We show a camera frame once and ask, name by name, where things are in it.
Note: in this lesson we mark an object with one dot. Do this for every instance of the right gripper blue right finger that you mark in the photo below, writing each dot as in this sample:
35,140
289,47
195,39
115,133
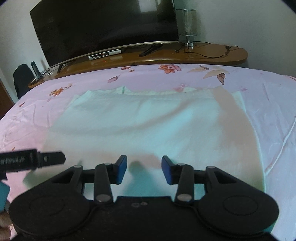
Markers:
181,175

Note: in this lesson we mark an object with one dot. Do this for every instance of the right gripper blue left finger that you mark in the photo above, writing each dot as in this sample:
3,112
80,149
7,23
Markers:
107,174

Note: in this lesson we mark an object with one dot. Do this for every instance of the cream white knit sweater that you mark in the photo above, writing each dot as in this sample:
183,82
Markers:
201,128

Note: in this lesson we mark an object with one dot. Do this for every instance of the person's left hand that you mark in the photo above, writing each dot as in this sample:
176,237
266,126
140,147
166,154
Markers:
5,222

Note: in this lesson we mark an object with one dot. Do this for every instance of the brown wooden door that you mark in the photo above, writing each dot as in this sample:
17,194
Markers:
6,102

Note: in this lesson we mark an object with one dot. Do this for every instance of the chair with black jacket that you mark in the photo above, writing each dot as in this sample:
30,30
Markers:
22,77

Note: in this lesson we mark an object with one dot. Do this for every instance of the pink floral bed sheet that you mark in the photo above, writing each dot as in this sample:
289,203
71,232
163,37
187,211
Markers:
269,100

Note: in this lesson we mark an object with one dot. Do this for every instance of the silver set-top box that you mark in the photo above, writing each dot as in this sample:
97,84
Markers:
104,54

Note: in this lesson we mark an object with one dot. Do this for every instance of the brown wooden tv cabinet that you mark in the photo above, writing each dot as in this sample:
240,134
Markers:
163,54

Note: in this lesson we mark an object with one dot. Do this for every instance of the large black curved television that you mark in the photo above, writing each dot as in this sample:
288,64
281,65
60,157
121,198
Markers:
69,29

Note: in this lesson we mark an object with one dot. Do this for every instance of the glass cylinder table lamp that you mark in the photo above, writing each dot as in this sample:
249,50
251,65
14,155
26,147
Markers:
187,28

